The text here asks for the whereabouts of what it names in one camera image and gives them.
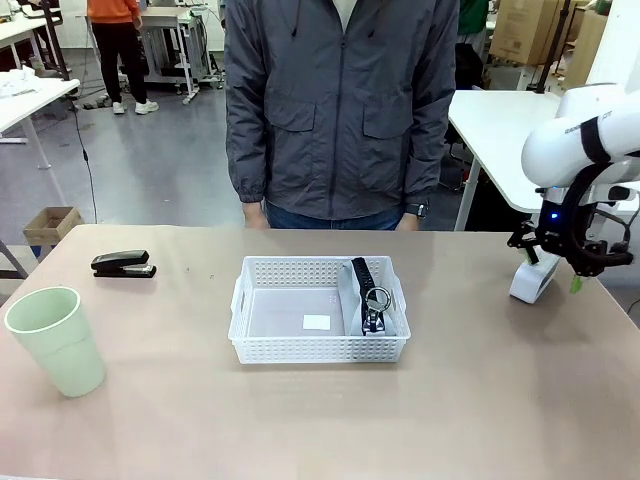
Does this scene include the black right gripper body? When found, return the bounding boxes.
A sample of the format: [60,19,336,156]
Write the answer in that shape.
[535,187,595,257]

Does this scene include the white rectangular box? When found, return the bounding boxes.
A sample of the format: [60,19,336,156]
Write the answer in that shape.
[508,253,562,305]

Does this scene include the black stapler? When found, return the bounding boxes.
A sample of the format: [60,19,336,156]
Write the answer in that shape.
[90,249,158,279]

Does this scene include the pale green plastic cup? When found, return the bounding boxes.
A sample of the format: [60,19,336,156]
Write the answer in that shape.
[3,286,108,399]

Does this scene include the person's right forearm grey sleeve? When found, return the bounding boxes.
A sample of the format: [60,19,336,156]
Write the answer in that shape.
[224,112,274,204]

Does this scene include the person's left forearm grey sleeve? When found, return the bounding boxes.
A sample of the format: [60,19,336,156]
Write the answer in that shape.
[399,112,452,211]

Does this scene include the white perforated plastic basket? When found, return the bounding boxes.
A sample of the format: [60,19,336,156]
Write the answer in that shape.
[228,255,412,365]

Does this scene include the person's right hand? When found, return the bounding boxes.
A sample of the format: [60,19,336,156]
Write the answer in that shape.
[242,200,267,231]

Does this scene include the large white table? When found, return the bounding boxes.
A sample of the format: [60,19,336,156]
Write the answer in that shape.
[447,89,640,232]

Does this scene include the black pole stand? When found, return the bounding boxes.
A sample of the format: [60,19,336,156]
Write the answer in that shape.
[531,0,572,96]

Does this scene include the black chair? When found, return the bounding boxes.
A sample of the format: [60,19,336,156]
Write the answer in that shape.
[453,42,487,92]

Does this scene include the tall plain cardboard box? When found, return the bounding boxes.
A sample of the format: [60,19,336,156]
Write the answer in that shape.
[564,7,610,92]

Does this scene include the grey flat pouch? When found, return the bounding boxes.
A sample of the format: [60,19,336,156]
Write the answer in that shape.
[338,259,401,337]

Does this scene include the large brown cardboard box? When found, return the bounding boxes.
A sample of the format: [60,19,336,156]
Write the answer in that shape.
[488,0,575,67]

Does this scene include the person in grey jacket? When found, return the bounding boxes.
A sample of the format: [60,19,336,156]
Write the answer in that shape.
[223,0,460,232]

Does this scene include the person in green top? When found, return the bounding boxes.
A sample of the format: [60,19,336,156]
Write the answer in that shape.
[457,0,496,37]

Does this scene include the person in orange top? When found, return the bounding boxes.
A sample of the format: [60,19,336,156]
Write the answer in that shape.
[86,0,160,116]

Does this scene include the small open cardboard box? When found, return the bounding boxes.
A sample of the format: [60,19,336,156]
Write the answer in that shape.
[22,205,84,249]

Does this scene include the crumpled white cloth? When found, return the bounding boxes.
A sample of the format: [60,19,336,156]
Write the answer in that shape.
[0,68,42,99]

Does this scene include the white desk black legs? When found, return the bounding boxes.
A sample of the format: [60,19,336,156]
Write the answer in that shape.
[0,12,71,81]

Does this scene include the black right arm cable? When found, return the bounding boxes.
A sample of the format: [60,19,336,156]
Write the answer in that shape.
[562,117,635,277]

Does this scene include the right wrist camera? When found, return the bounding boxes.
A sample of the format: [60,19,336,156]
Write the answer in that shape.
[597,184,640,206]

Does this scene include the white frame workbench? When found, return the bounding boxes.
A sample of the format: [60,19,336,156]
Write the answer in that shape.
[74,3,225,105]

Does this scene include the thin black floor cable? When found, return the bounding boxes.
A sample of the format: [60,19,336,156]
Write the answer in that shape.
[68,97,101,226]

